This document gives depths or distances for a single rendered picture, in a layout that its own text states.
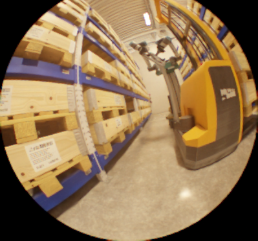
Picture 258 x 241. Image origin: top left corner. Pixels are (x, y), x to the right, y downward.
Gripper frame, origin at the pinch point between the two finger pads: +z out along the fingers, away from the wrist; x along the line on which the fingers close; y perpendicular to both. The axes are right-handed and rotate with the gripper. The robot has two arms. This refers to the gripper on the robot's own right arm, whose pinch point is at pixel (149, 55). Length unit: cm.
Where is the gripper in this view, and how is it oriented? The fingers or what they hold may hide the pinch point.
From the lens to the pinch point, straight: 123.3
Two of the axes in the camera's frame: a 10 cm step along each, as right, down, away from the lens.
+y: -5.9, 6.3, -5.1
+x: 3.4, -3.7, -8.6
